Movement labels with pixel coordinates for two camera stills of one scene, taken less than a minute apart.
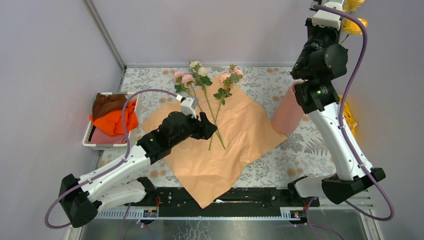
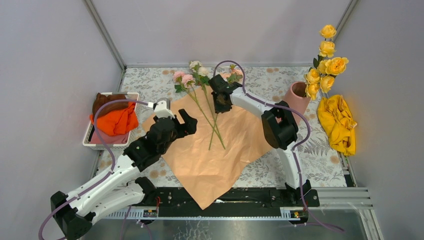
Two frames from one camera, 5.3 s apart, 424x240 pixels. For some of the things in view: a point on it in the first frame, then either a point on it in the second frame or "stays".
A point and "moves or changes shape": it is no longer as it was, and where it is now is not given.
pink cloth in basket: (99, 137) stays
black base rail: (235, 198) stays
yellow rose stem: (344, 39) moves or changes shape
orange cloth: (110, 122) stays
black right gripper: (334, 33) → (218, 108)
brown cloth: (103, 104) stays
